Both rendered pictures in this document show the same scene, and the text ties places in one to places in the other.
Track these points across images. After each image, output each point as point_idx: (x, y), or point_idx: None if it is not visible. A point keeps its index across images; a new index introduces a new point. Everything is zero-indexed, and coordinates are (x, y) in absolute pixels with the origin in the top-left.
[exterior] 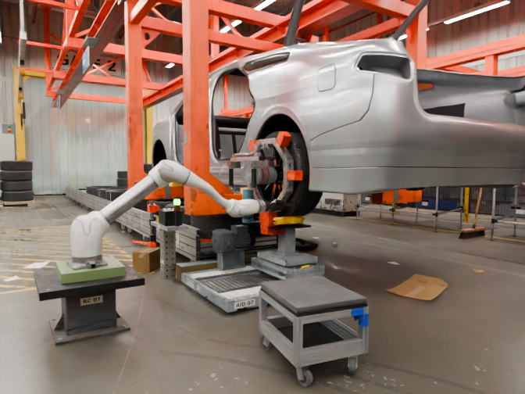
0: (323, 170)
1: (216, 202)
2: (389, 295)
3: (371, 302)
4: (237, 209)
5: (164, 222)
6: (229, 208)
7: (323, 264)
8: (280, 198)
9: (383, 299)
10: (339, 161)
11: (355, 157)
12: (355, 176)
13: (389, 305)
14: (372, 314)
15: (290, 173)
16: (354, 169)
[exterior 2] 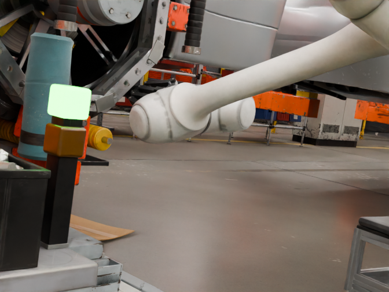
0: (216, 17)
1: (239, 98)
2: (106, 247)
3: (150, 263)
4: (253, 117)
5: (25, 245)
6: (208, 116)
7: None
8: (137, 75)
9: (125, 252)
10: (249, 8)
11: (273, 9)
12: (268, 42)
13: (157, 255)
14: (210, 272)
15: (181, 11)
16: (269, 29)
